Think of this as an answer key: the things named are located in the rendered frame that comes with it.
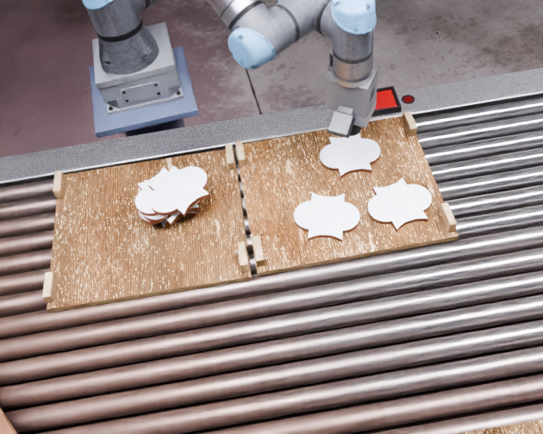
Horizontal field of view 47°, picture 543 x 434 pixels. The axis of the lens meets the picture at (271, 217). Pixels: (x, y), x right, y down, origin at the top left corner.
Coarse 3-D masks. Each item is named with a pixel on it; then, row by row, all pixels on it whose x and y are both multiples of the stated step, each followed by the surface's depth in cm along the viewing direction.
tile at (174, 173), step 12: (192, 168) 131; (168, 180) 130; (180, 180) 129; (192, 180) 129; (204, 180) 129; (156, 192) 128; (168, 192) 128; (180, 192) 127; (192, 192) 127; (204, 192) 127; (156, 204) 126; (168, 204) 126; (180, 204) 126; (192, 204) 126
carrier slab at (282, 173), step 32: (384, 128) 142; (256, 160) 140; (288, 160) 139; (384, 160) 137; (416, 160) 136; (256, 192) 134; (288, 192) 134; (320, 192) 133; (352, 192) 132; (256, 224) 130; (288, 224) 129; (416, 224) 126; (288, 256) 124; (320, 256) 124; (352, 256) 123
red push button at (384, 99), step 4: (380, 92) 150; (384, 92) 150; (388, 92) 150; (380, 96) 149; (384, 96) 149; (388, 96) 149; (392, 96) 149; (380, 100) 148; (384, 100) 148; (388, 100) 148; (392, 100) 148; (376, 104) 148; (380, 104) 148; (384, 104) 148; (388, 104) 147; (392, 104) 147; (376, 108) 147; (380, 108) 147
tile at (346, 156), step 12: (336, 144) 139; (348, 144) 139; (360, 144) 138; (372, 144) 138; (324, 156) 137; (336, 156) 137; (348, 156) 137; (360, 156) 136; (372, 156) 136; (336, 168) 135; (348, 168) 135; (360, 168) 134
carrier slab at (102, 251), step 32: (160, 160) 142; (192, 160) 141; (224, 160) 141; (64, 192) 139; (96, 192) 138; (128, 192) 138; (224, 192) 135; (64, 224) 134; (96, 224) 133; (128, 224) 132; (160, 224) 132; (192, 224) 131; (224, 224) 130; (64, 256) 129; (96, 256) 128; (128, 256) 128; (160, 256) 127; (192, 256) 126; (224, 256) 126; (64, 288) 124; (96, 288) 124; (128, 288) 123; (160, 288) 122; (192, 288) 123
